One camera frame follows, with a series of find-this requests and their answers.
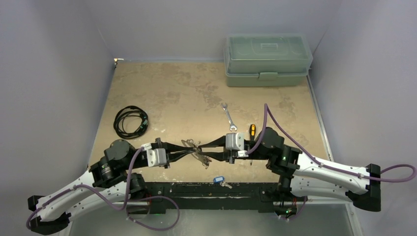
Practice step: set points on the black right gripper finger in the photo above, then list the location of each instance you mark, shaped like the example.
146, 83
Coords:
219, 156
220, 142

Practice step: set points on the orange black screwdriver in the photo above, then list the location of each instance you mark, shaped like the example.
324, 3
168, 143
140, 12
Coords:
252, 132

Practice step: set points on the green plastic toolbox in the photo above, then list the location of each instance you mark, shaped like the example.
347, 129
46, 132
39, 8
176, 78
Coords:
266, 60

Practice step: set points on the silver open-end wrench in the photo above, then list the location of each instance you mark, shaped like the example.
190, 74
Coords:
232, 127

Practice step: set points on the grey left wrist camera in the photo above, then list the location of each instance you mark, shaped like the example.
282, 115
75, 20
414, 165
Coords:
156, 157

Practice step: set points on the grey key holder plate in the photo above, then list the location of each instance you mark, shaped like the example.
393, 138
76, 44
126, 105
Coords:
205, 160

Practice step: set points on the key with blue tag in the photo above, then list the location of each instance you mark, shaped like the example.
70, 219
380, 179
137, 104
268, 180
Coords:
221, 181

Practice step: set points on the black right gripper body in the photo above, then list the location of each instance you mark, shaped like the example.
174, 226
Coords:
230, 155

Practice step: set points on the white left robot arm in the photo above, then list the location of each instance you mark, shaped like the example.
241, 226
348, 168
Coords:
109, 181

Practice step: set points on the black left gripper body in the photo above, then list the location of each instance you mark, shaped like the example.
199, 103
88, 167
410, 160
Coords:
159, 143

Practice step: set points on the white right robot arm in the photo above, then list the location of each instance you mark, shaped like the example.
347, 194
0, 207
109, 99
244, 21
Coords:
299, 174

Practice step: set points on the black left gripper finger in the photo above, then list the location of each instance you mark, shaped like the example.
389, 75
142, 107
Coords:
186, 146
173, 157

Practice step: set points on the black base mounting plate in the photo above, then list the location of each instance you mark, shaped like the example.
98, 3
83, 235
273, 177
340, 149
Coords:
264, 197

